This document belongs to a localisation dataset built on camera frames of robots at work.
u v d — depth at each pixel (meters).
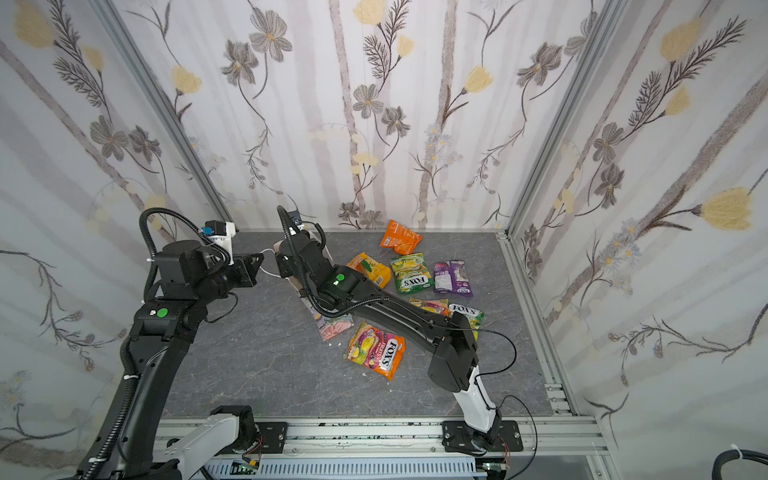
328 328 0.89
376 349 0.86
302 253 0.51
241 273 0.60
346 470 0.70
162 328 0.44
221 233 0.59
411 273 1.04
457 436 0.74
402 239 1.14
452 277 1.04
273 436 0.73
